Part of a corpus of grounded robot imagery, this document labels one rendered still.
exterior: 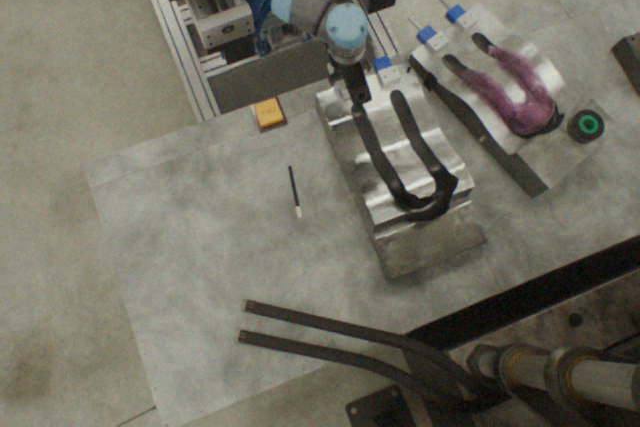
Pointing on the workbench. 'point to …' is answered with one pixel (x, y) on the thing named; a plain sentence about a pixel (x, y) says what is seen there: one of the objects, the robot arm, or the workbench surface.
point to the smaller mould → (630, 58)
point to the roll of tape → (586, 126)
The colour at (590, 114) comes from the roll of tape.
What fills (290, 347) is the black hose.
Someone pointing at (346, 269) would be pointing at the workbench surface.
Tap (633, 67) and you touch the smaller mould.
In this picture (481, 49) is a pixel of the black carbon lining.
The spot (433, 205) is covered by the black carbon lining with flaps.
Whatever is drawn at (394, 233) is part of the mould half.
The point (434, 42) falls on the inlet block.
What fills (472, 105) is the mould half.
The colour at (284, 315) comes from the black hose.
